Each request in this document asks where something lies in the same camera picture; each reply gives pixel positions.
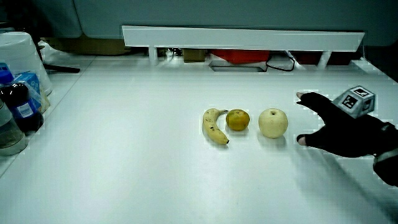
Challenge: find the pale yellow pear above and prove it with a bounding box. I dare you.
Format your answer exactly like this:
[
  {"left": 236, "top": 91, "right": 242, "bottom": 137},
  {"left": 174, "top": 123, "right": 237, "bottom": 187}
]
[{"left": 257, "top": 108, "right": 289, "bottom": 139}]

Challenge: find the dark soda bottle blue cap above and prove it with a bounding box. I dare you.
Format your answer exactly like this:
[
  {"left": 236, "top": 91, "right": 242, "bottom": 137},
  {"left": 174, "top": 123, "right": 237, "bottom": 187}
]
[{"left": 0, "top": 70, "right": 45, "bottom": 133}]

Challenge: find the small brown box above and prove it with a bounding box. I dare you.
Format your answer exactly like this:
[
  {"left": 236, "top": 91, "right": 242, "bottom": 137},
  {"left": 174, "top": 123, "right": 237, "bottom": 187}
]
[{"left": 182, "top": 49, "right": 207, "bottom": 63}]

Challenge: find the person's right forearm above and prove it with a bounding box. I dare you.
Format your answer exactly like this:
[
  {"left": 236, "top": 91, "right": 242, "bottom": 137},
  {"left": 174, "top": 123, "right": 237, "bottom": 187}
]
[{"left": 372, "top": 148, "right": 398, "bottom": 188}]

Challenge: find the white plastic bucket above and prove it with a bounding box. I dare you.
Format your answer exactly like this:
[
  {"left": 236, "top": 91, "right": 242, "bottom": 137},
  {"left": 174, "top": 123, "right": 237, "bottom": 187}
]
[{"left": 0, "top": 31, "right": 53, "bottom": 96}]

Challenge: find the yellow-green orange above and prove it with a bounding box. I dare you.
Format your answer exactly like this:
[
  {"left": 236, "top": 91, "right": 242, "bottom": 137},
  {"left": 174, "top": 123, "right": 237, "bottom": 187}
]
[{"left": 225, "top": 108, "right": 251, "bottom": 132}]

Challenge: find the person's right hand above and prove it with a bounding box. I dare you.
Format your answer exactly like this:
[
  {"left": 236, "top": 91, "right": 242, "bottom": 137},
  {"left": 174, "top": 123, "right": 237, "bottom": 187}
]
[{"left": 295, "top": 85, "right": 398, "bottom": 159}]

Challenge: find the black cable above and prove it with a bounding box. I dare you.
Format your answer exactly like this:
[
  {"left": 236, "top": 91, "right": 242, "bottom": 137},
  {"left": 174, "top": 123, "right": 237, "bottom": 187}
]
[{"left": 265, "top": 54, "right": 296, "bottom": 73}]

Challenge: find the brown cardboard box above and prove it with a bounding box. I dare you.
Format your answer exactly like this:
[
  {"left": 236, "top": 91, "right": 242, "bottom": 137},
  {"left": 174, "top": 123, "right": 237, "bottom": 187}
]
[{"left": 43, "top": 34, "right": 132, "bottom": 56}]

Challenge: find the yellow banana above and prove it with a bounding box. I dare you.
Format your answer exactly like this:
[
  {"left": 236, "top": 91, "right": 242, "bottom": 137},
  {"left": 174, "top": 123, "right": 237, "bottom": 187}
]
[{"left": 201, "top": 108, "right": 231, "bottom": 146}]

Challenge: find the white desk riser shelf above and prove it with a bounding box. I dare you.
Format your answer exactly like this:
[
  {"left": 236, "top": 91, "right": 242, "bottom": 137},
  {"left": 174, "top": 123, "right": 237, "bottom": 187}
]
[{"left": 121, "top": 25, "right": 366, "bottom": 70}]

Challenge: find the blue carton box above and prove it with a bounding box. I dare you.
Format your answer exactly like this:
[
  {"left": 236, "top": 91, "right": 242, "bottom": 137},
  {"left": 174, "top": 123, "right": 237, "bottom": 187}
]
[{"left": 13, "top": 72, "right": 42, "bottom": 110}]

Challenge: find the red box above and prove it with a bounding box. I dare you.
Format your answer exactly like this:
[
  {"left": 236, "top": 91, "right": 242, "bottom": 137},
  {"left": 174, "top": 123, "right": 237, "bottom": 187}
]
[{"left": 210, "top": 49, "right": 271, "bottom": 65}]

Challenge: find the black rod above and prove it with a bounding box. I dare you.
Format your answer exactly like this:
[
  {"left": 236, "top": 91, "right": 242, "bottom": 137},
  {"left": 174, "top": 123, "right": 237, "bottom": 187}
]
[{"left": 42, "top": 63, "right": 81, "bottom": 74}]

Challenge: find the clear glass jar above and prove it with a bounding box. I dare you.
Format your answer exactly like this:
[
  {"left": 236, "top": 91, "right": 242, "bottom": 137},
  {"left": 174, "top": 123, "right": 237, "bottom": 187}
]
[{"left": 0, "top": 98, "right": 28, "bottom": 157}]

